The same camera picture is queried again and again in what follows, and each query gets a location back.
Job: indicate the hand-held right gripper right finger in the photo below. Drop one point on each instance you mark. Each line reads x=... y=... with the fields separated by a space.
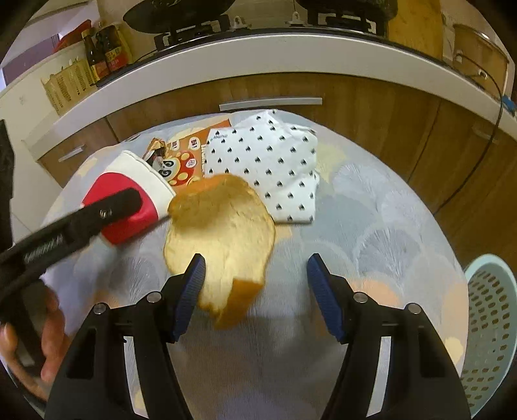
x=323 y=299

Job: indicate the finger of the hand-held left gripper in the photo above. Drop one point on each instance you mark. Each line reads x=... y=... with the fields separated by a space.
x=109 y=210

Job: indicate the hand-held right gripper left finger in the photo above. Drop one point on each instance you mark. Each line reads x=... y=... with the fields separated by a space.
x=190 y=295

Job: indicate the large orange peel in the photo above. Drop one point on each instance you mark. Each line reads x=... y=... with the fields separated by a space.
x=226 y=242

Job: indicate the light blue plastic basket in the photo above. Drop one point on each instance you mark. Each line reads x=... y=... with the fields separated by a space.
x=492 y=323

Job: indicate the person's left hand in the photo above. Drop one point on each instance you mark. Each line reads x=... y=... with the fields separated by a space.
x=54 y=335

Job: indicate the orange snack packet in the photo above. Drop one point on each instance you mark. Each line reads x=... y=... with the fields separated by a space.
x=185 y=161

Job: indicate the yellow plastic basket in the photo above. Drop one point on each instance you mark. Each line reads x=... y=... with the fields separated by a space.
x=68 y=87

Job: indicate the white polka dot bag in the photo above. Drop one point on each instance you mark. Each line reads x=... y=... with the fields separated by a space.
x=274 y=169

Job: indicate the dark sauce bottle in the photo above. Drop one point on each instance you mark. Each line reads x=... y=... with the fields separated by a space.
x=122 y=44
x=92 y=60
x=108 y=50

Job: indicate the red bag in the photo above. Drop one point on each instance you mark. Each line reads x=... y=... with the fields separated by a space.
x=70 y=38

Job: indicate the black gas stove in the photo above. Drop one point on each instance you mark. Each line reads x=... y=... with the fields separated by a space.
x=190 y=34

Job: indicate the wooden kitchen cabinets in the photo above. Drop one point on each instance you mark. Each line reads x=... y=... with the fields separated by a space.
x=363 y=109

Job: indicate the black wok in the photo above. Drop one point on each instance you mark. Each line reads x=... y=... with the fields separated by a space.
x=169 y=12

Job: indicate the white kitchen countertop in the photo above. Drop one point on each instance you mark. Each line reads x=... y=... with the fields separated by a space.
x=282 y=60

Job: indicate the blue plastic object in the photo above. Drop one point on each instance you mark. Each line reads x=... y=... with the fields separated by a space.
x=508 y=104

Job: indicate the wooden cutting board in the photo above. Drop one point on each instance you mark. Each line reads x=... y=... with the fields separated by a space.
x=416 y=28

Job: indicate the beige rice cooker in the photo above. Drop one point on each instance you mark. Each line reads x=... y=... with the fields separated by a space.
x=476 y=52

